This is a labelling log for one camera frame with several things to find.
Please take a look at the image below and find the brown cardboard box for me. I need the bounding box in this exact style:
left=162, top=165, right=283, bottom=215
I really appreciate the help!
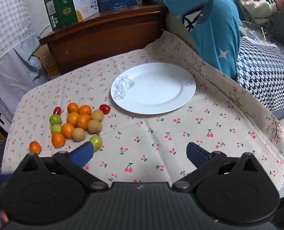
left=33, top=44, right=62, bottom=77

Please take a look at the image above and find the light blue striped cloth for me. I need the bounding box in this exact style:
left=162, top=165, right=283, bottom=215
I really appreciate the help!
left=0, top=35, right=50, bottom=132

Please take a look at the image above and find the white plate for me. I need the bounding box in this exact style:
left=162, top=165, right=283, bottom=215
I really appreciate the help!
left=110, top=62, right=196, bottom=115

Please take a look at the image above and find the green jujube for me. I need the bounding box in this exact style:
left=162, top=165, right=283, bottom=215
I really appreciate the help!
left=49, top=114, right=62, bottom=125
left=50, top=124, right=62, bottom=135
left=89, top=135, right=102, bottom=152

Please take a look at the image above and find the brown wooden nightstand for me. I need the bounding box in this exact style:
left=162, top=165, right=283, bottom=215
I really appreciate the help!
left=39, top=4, right=166, bottom=75

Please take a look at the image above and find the houndstooth cushion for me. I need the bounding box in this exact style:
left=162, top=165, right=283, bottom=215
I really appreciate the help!
left=235, top=36, right=284, bottom=119

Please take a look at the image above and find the white grey plaid cloth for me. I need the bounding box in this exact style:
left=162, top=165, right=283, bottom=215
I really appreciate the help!
left=0, top=0, right=34, bottom=70

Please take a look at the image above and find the white wire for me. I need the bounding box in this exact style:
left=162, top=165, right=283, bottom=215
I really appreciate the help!
left=38, top=23, right=49, bottom=39

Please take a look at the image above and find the cherry print tablecloth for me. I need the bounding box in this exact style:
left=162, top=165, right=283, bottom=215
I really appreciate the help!
left=2, top=30, right=284, bottom=192

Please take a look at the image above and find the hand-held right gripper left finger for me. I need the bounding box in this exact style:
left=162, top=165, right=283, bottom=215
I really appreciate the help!
left=19, top=142, right=108, bottom=192

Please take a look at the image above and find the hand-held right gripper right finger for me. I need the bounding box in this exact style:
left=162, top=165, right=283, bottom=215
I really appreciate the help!
left=173, top=142, right=264, bottom=192

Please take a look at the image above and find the blue star print blanket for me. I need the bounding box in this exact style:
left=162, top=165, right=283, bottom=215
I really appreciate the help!
left=154, top=0, right=240, bottom=81

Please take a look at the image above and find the green carton box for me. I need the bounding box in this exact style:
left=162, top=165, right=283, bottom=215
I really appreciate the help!
left=41, top=0, right=100, bottom=31

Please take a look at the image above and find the brown longan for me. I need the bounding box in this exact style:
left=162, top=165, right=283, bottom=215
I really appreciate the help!
left=91, top=109, right=104, bottom=122
left=72, top=127, right=86, bottom=141
left=87, top=119, right=101, bottom=134

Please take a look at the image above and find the clear plastic bag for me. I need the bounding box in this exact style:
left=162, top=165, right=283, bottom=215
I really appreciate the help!
left=240, top=20, right=284, bottom=51

